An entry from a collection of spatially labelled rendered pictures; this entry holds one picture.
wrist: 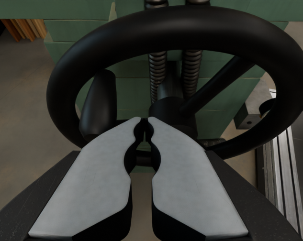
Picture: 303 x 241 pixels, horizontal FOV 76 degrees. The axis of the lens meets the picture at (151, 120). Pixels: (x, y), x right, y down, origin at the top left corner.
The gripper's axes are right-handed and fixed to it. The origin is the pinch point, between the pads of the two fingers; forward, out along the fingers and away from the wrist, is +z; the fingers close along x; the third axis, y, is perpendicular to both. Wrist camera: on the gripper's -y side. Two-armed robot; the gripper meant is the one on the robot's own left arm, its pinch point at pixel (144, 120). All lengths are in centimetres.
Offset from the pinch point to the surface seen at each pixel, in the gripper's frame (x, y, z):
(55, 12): -14.2, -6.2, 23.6
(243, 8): 10.1, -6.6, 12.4
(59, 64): -6.9, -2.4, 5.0
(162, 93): 2.1, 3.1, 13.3
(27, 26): -95, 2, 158
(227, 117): 23.0, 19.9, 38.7
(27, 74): -87, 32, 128
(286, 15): 21.9, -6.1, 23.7
